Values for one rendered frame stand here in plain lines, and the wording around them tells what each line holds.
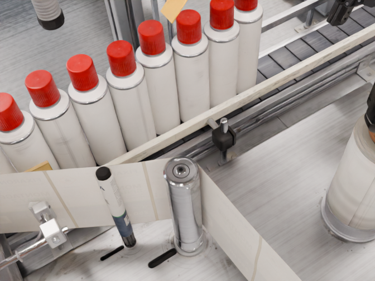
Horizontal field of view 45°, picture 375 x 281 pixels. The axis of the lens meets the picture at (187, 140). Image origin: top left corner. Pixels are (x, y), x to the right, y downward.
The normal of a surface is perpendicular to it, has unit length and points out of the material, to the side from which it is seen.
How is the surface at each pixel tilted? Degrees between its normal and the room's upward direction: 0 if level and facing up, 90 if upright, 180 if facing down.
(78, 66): 3
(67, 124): 90
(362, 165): 91
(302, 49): 0
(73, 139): 90
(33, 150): 90
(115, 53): 2
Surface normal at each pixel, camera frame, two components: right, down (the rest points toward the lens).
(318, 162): -0.05, -0.58
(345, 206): -0.79, 0.51
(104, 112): 0.75, 0.51
